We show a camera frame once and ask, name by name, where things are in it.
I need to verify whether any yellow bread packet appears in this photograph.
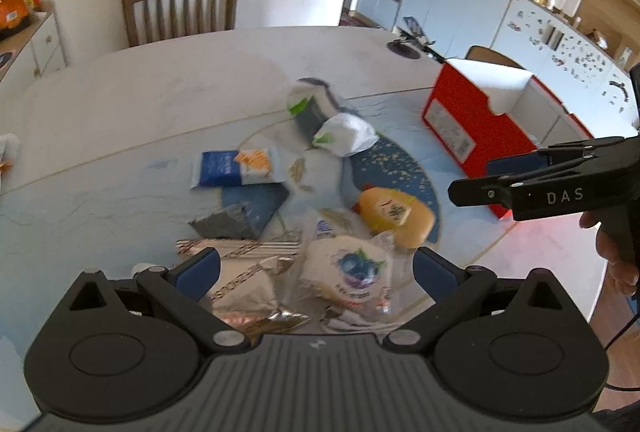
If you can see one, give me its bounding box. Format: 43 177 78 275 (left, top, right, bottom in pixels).
357 186 436 249

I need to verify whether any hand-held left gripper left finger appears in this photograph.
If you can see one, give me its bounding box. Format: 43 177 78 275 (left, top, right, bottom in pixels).
50 248 251 354

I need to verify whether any white pack green print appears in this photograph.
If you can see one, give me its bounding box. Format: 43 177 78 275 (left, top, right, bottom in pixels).
312 112 380 157

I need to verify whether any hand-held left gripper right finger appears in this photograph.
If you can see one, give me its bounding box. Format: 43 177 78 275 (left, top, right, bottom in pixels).
382 247 586 354

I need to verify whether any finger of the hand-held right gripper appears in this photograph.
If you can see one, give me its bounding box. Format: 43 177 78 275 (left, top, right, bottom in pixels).
486 137 626 177
447 147 626 209

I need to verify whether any blueberry bread packet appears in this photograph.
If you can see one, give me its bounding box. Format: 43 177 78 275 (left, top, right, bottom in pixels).
295 219 416 328

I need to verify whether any black phone stand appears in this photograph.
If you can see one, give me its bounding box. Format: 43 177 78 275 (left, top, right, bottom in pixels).
386 16 435 59

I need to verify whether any red cardboard box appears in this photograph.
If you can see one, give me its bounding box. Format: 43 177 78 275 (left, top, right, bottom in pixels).
421 58 596 220

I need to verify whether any grey tissue pack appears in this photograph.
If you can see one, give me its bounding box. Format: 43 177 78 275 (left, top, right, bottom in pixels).
287 78 351 145

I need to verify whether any white sideboard wooden top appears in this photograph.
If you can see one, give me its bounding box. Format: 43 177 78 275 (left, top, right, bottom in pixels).
0 2 68 82

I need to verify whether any white marble desktop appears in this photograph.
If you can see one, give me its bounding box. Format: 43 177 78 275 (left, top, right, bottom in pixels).
0 26 613 413

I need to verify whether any small beige patterned packet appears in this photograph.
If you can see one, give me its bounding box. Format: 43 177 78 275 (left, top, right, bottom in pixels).
289 157 316 193

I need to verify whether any striped silver packet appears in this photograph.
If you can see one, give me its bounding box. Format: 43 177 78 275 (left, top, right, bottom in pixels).
176 237 301 260

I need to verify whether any blue white snack packet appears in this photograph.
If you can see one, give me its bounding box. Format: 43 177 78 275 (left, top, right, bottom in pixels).
190 147 286 190

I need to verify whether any person's right hand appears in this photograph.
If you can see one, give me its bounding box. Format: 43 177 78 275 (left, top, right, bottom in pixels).
580 212 640 296

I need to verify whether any dark grey packet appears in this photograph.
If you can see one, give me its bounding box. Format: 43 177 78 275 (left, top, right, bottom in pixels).
189 204 261 241

